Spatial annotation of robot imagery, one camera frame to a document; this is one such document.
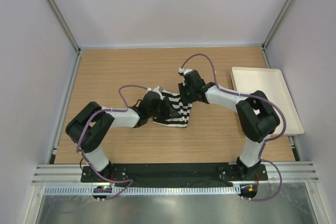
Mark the left aluminium frame post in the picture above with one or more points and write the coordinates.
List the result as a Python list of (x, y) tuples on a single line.
[(62, 22)]

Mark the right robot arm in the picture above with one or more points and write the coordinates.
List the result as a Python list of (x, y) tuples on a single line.
[(257, 117)]

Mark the aluminium frame post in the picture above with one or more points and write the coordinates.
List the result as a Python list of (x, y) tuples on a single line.
[(278, 21), (62, 22)]

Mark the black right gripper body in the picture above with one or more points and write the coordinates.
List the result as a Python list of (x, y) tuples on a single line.
[(191, 89)]

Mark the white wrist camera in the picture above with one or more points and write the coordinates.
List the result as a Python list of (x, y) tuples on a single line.
[(183, 71), (158, 90)]

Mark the black white striped tank top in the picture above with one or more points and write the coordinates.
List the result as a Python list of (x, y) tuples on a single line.
[(180, 119)]

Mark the right black controller puck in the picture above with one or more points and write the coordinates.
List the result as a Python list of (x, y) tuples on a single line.
[(248, 191)]

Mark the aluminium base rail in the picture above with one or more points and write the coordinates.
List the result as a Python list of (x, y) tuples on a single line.
[(292, 172)]

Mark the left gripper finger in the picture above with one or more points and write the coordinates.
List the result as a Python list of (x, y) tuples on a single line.
[(163, 116), (167, 107)]

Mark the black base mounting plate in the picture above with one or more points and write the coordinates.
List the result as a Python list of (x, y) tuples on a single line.
[(183, 175)]

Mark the black controller puck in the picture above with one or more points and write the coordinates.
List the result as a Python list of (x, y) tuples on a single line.
[(248, 191), (102, 192)]

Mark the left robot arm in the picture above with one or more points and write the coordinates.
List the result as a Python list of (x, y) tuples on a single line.
[(92, 123)]

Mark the left black controller puck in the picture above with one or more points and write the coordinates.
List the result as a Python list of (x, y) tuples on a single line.
[(102, 192)]

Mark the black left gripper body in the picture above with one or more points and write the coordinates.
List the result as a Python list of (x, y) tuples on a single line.
[(159, 110)]

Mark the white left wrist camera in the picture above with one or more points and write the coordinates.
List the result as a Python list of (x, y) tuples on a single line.
[(158, 90)]

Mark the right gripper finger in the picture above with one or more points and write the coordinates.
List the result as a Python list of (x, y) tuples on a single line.
[(184, 93), (194, 98)]

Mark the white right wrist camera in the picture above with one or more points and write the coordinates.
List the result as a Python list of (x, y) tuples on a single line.
[(183, 71)]

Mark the slotted cable duct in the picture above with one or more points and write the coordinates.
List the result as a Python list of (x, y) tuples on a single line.
[(137, 191)]

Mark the right aluminium frame post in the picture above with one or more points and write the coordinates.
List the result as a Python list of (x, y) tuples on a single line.
[(278, 21)]

